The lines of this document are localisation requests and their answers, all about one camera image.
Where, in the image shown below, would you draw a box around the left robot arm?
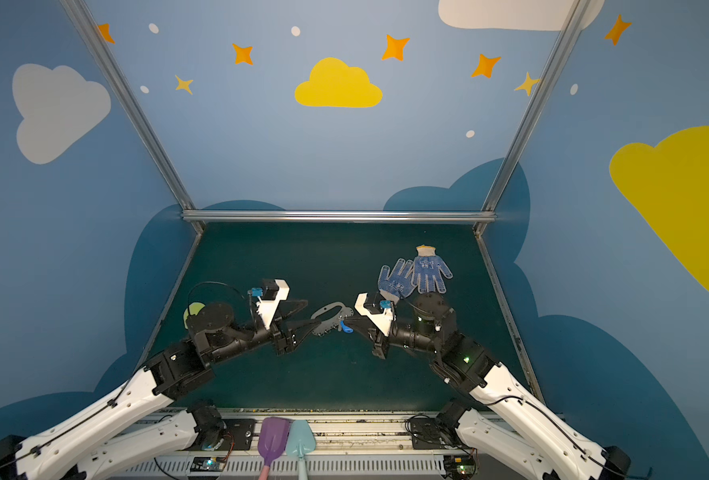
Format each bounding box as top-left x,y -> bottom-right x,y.
0,299 -> 320,479

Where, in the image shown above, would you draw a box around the blue dotted glove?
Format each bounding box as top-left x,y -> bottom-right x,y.
411,245 -> 453,294
377,258 -> 416,303

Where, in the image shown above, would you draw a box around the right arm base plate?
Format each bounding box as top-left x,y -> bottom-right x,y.
404,415 -> 476,452

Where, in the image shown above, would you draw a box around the controller board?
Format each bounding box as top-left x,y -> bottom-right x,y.
442,455 -> 477,480
190,457 -> 226,473

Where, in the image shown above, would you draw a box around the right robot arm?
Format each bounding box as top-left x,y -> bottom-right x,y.
344,293 -> 631,479

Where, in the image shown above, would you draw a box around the right blue dotted glove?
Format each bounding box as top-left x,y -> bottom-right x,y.
411,245 -> 453,294

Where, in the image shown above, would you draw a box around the left controller board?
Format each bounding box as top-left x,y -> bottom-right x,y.
190,457 -> 226,473

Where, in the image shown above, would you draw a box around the right controller board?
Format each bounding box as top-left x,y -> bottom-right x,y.
442,455 -> 477,480

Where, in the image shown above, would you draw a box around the teal toy shovel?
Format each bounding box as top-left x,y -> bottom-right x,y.
286,420 -> 316,480

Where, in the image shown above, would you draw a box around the blue-capped keys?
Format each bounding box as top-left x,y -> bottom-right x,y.
340,321 -> 354,334

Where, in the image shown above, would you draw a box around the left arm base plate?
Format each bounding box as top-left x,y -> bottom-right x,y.
196,418 -> 256,451

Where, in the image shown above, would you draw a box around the left blue dotted glove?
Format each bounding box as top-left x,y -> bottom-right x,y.
377,258 -> 416,303

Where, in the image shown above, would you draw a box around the purple toy shovel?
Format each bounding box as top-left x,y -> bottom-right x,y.
258,417 -> 292,480

